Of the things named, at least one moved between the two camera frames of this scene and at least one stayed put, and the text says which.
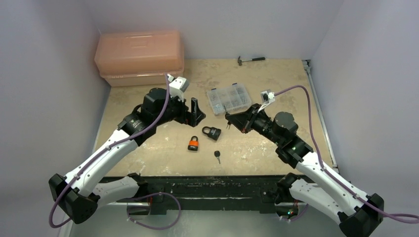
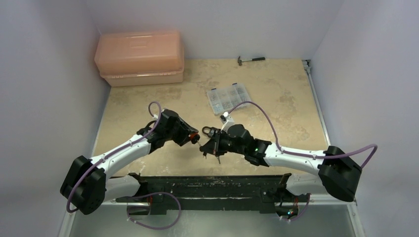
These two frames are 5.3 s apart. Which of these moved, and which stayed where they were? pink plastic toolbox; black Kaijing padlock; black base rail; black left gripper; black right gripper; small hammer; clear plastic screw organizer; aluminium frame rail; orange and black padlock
Moved: black right gripper; orange and black padlock; black left gripper
Stayed: clear plastic screw organizer; black Kaijing padlock; black base rail; pink plastic toolbox; small hammer; aluminium frame rail
